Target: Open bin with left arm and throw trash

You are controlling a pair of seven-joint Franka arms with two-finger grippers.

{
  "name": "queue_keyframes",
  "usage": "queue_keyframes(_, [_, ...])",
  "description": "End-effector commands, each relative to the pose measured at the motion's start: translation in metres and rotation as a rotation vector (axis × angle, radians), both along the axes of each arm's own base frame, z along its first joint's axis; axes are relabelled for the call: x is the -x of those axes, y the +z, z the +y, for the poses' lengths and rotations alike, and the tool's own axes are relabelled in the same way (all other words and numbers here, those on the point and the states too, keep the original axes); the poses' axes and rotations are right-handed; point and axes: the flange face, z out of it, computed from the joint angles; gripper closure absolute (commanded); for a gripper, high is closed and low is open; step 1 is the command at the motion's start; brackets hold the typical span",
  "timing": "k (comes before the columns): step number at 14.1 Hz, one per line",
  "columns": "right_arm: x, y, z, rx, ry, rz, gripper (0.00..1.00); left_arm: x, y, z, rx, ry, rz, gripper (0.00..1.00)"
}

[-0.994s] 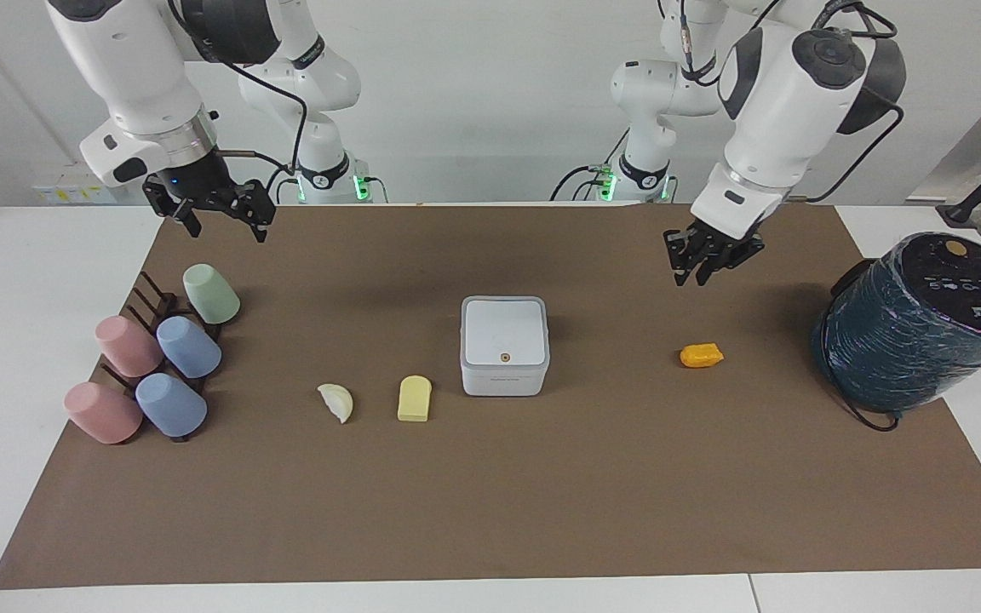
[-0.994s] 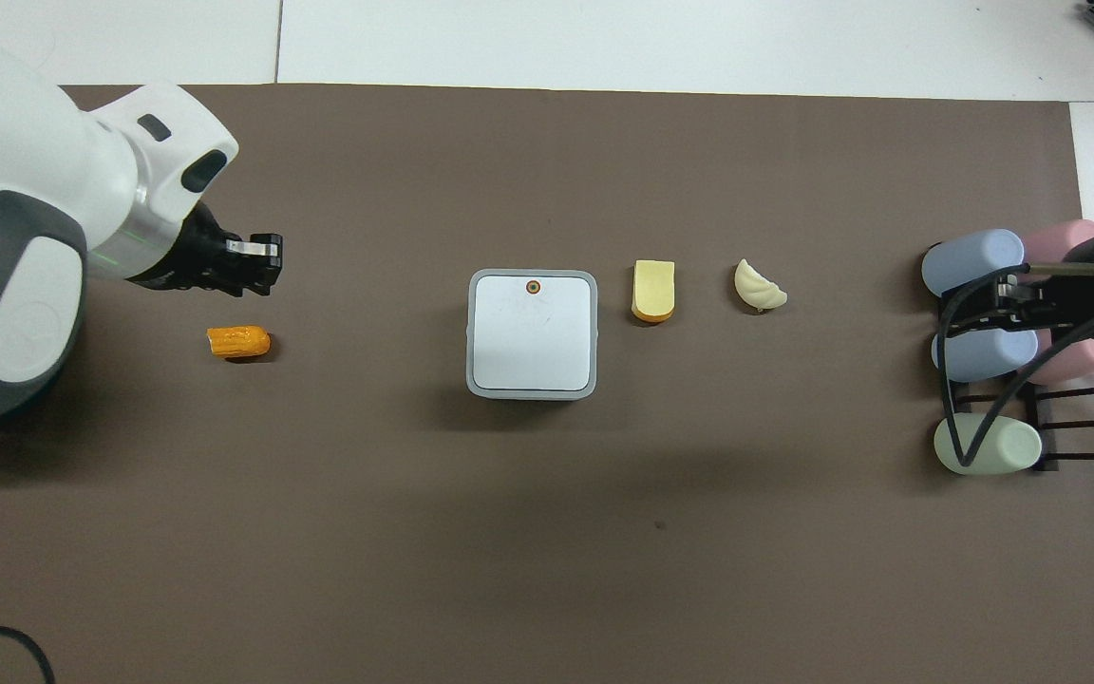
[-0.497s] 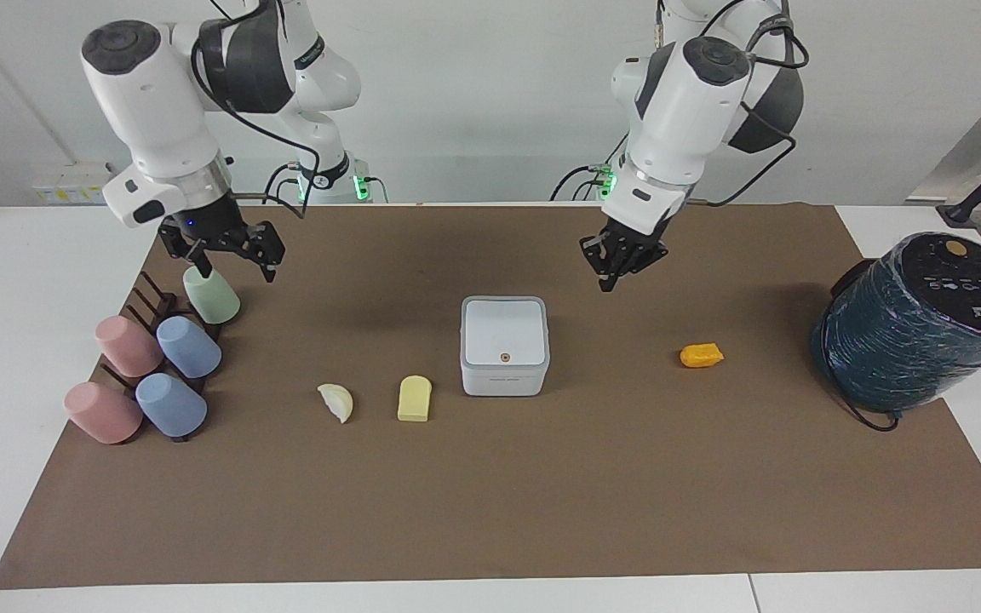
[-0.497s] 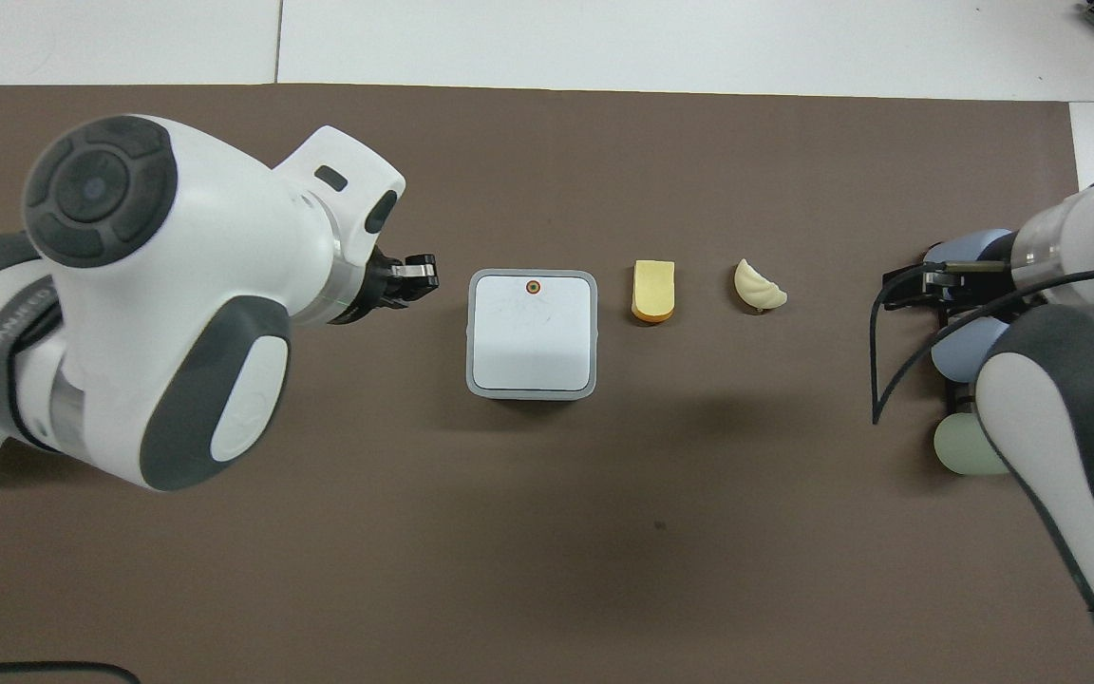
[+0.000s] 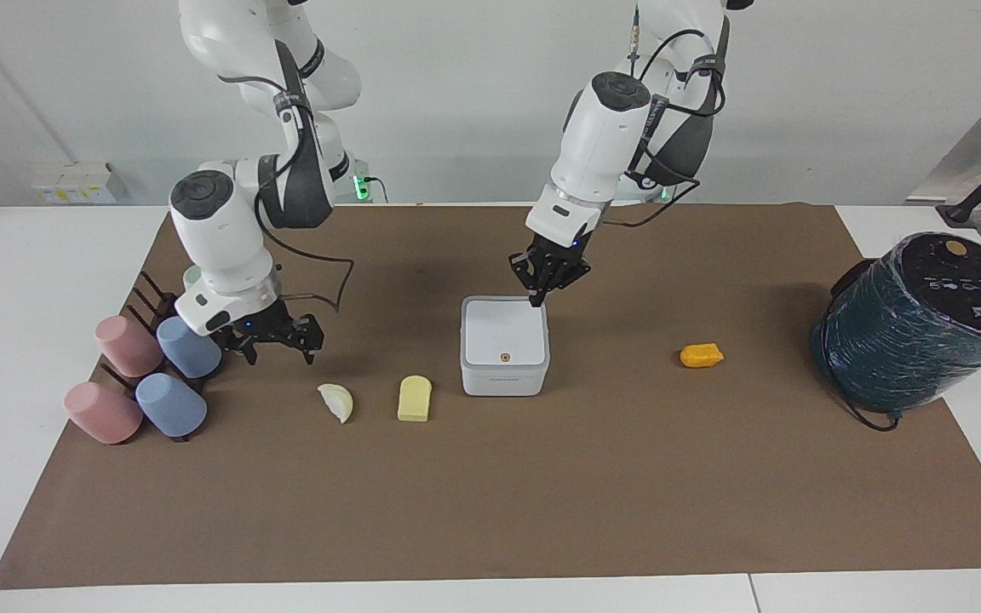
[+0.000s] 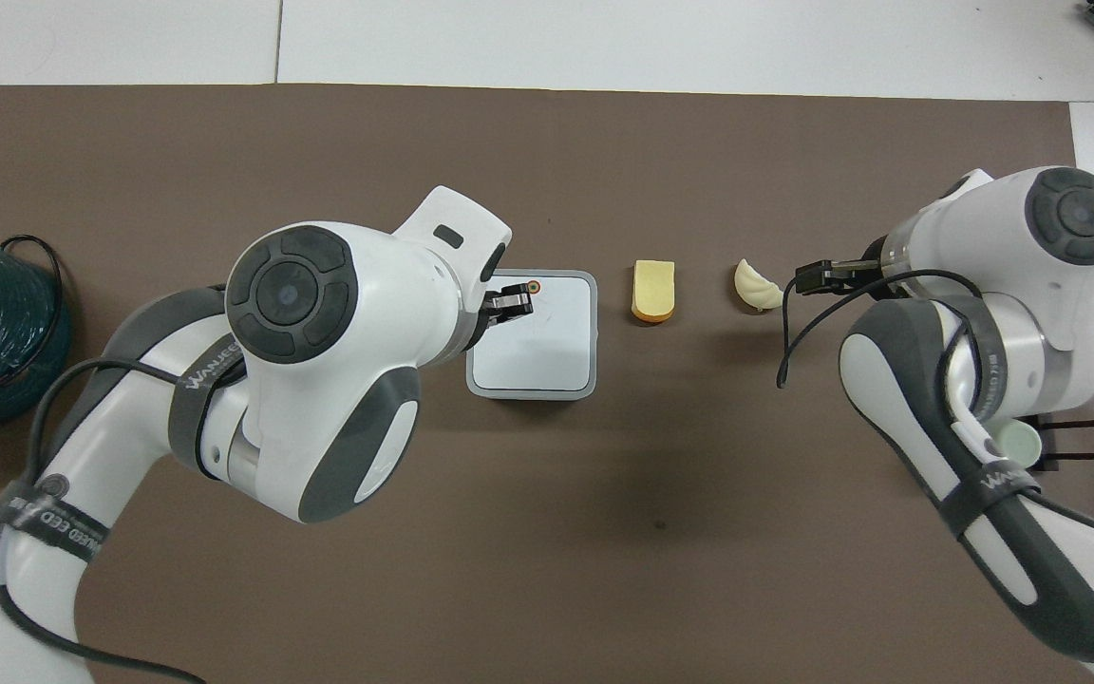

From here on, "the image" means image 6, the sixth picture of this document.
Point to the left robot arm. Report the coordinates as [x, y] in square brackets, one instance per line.
[319, 418]

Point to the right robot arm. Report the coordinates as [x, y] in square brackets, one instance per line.
[1012, 247]

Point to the white bin with grey rim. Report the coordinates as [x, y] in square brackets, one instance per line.
[547, 342]

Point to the white dumpling toy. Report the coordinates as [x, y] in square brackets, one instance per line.
[754, 288]

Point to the yellow cheese wedge toy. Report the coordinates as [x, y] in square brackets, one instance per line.
[653, 290]

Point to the pale green cup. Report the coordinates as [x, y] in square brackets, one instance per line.
[1020, 443]

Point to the black stand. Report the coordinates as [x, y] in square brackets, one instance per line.
[1074, 424]

